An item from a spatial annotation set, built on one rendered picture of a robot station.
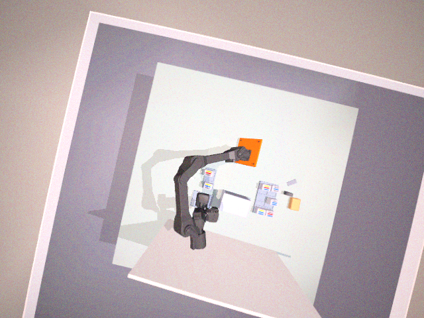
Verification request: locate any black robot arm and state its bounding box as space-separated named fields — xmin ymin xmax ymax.
xmin=174 ymin=146 xmax=252 ymax=250

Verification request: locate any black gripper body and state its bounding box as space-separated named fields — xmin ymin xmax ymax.
xmin=193 ymin=192 xmax=210 ymax=216

